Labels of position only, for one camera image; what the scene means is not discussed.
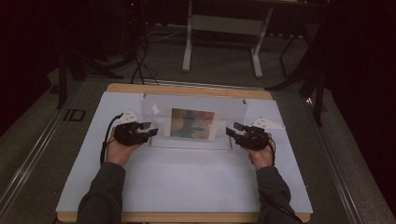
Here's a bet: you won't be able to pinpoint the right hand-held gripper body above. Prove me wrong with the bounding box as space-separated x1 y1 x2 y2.
234 117 286 152

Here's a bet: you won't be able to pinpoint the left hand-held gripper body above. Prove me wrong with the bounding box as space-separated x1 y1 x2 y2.
113 110 151 147

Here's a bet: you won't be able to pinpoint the clear acrylic photo frame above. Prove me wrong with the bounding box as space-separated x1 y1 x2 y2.
139 92 250 151

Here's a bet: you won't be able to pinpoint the person's right hand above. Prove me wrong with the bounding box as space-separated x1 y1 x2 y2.
247 133 276 171

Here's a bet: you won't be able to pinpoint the person's left hand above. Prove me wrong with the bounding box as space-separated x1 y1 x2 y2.
105 126 143 168

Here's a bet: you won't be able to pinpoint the printed photo card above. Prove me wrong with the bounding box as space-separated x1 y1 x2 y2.
163 106 220 142

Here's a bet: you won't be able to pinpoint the white table mat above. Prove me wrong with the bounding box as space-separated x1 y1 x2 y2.
55 91 314 215

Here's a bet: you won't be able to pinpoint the black metal stand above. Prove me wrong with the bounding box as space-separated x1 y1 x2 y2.
265 18 329 127
55 36 124 110

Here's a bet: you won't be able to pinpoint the right hand-held gripper black cable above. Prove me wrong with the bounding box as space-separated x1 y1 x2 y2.
267 135 276 167

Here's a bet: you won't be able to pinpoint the hand-held gripper black cable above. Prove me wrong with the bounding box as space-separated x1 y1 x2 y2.
267 135 276 167
99 113 124 166

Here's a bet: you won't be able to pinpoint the left hand-held gripper black cable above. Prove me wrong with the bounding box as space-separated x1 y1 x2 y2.
99 113 124 166

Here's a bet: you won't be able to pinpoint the black floor cables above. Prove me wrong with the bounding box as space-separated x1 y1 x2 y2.
118 29 161 86

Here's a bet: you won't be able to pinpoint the white metal desk frame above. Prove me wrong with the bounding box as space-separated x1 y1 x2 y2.
181 0 276 79

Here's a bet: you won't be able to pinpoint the metal floor rail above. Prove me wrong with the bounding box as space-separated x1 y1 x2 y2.
0 81 82 217
305 98 364 224

